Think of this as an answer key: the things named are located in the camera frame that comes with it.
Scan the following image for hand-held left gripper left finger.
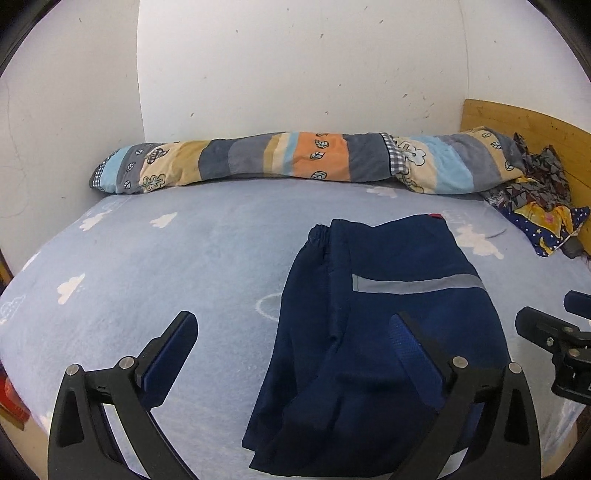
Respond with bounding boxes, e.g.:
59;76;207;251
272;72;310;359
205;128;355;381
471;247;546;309
47;311;199;480

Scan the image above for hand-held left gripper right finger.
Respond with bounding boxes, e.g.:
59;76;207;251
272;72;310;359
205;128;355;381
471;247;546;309
388;311;541;480

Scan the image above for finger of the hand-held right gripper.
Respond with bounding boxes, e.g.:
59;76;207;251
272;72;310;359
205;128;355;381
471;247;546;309
564;291;591;319
516;307;591;352

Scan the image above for navy blue shorts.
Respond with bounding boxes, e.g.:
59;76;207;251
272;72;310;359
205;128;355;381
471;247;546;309
241;213;515;476

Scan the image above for light blue cloud-print bedsheet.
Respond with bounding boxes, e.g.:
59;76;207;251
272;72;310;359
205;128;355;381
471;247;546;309
0;178;591;480

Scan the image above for red box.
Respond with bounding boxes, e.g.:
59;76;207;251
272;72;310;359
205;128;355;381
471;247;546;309
0;376;31;432

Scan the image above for wooden headboard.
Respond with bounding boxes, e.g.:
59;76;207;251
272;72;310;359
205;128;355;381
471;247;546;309
460;98;591;208

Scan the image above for rolled striped patchwork quilt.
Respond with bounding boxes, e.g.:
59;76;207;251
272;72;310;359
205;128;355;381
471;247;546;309
90;127;527;195

